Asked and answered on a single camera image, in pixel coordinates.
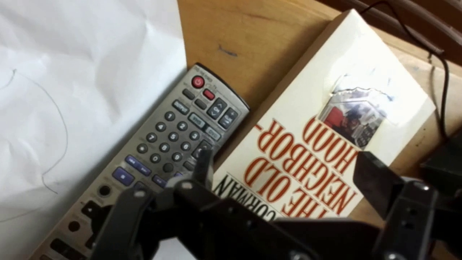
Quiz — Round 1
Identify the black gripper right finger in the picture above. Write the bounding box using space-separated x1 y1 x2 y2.
352 150 462 260

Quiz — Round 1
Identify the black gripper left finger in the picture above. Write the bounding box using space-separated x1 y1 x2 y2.
88 145 309 260

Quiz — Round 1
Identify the white paperback book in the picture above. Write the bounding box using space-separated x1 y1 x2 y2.
211 7 437 226

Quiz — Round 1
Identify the grey remote control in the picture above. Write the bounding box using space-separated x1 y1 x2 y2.
27 62 251 260

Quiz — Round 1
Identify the white paper sheet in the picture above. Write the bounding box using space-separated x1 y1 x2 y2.
0 0 188 260

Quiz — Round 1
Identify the wooden roll-top desk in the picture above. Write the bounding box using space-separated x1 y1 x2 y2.
176 0 462 260

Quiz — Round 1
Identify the black mouse cable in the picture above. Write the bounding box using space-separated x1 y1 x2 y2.
358 0 452 142

